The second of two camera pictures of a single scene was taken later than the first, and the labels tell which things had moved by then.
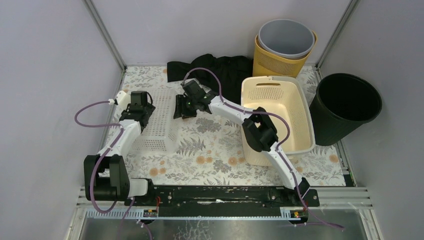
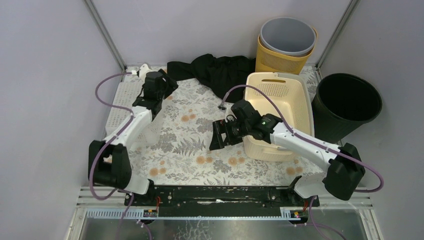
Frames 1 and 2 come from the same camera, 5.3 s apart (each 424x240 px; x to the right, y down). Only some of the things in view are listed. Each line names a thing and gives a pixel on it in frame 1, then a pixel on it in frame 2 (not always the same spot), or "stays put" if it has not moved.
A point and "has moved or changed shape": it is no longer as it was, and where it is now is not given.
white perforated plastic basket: [161, 134] has moved or changed shape
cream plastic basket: [289, 96] has moved or changed shape
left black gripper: [138, 112] -> [169, 87]
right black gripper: [179, 106] -> [221, 127]
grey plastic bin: [286, 38] stays put
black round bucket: [343, 103] stays put
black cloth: [231, 71] stays put
